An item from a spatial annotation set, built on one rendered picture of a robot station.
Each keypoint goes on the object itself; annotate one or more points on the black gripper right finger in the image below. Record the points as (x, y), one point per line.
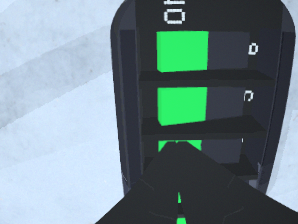
(211, 194)

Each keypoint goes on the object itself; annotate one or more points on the dark grey controller unit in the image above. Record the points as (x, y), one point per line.
(215, 73)

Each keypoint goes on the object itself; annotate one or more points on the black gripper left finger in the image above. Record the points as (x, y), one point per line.
(154, 197)

